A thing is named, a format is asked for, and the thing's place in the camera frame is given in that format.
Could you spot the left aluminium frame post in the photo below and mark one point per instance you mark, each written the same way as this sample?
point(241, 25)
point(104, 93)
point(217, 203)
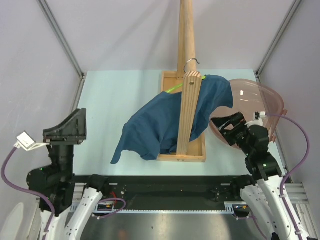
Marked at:
point(52, 21)

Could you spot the dark blue t shirt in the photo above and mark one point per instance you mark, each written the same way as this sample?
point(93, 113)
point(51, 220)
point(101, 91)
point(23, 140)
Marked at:
point(153, 130)

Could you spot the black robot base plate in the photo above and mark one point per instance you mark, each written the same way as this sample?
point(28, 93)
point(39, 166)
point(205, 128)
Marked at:
point(173, 193)

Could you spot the wooden rack with tray base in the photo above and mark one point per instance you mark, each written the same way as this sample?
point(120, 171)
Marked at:
point(187, 150)

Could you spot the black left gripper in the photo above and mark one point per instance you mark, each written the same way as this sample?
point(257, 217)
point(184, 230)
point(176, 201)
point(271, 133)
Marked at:
point(72, 129)

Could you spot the pink translucent plastic bowl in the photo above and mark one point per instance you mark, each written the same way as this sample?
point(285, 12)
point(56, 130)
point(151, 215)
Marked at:
point(250, 97)

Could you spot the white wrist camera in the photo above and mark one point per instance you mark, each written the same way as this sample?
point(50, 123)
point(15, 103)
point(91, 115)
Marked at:
point(257, 119)
point(27, 143)

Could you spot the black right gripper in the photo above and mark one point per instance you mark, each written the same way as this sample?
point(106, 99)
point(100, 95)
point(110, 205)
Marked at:
point(223, 122)

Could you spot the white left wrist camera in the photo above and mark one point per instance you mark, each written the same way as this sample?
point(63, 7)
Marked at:
point(27, 143)

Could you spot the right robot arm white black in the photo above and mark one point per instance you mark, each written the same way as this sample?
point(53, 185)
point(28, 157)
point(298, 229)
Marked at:
point(263, 189)

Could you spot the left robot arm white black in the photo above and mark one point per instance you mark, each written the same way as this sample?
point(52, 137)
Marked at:
point(56, 182)

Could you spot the right aluminium frame post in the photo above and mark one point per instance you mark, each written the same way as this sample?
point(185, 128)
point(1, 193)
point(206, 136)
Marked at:
point(278, 36)

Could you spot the aluminium frame post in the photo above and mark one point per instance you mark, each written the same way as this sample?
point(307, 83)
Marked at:
point(52, 21)
point(278, 36)

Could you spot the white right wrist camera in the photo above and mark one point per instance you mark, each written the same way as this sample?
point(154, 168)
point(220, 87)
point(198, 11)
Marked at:
point(257, 119)

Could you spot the green hanger with metal hook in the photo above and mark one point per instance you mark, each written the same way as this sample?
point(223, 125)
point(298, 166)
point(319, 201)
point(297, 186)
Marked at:
point(176, 87)

